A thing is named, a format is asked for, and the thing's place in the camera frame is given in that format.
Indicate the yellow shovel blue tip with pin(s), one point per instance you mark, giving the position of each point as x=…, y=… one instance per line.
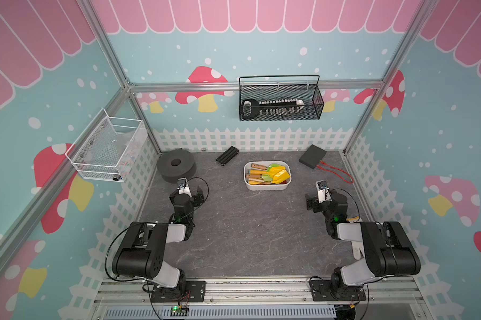
x=272, y=172

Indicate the black socket bit holder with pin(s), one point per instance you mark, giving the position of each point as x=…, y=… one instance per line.
x=252, y=109

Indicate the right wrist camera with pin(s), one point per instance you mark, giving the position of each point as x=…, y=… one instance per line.
x=323, y=188

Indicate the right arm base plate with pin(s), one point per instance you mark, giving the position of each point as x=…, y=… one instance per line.
x=325, y=290

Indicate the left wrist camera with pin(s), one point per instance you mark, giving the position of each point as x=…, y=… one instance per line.
x=182, y=185

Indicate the white plastic storage box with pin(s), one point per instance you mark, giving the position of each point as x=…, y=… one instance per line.
x=271, y=187

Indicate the white work glove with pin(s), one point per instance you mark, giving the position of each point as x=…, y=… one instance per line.
x=357, y=247

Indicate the white wire wall basket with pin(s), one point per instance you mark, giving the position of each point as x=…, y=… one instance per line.
x=108, y=148

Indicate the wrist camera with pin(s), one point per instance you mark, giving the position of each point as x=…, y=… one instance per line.
x=323, y=188
x=182, y=185

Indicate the yellow shovel wooden handle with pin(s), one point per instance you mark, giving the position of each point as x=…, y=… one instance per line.
x=277, y=179

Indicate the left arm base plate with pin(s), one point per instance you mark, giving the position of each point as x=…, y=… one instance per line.
x=191, y=291

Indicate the small green circuit board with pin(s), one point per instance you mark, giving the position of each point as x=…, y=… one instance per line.
x=179, y=311

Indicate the black ribbed bar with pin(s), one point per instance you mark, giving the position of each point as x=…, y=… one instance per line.
x=227, y=156

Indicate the grey slotted cable duct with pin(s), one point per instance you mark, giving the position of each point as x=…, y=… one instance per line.
x=225, y=312

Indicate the green shovel wooden handle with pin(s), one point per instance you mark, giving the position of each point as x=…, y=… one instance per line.
x=259, y=178

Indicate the light green shovel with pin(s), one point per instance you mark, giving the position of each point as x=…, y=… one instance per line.
x=260, y=167

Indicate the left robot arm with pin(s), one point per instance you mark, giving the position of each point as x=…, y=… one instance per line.
x=140, y=254

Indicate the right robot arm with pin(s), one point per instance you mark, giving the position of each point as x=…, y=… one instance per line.
x=387, y=250

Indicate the black mesh wall basket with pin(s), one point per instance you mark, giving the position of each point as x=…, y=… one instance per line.
x=280, y=98

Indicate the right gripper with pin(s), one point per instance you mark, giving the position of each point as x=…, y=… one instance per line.
x=316, y=201

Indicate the dark grey foam roll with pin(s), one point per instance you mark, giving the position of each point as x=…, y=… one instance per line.
x=176, y=164

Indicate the black flat box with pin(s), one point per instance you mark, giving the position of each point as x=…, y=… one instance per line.
x=312, y=156

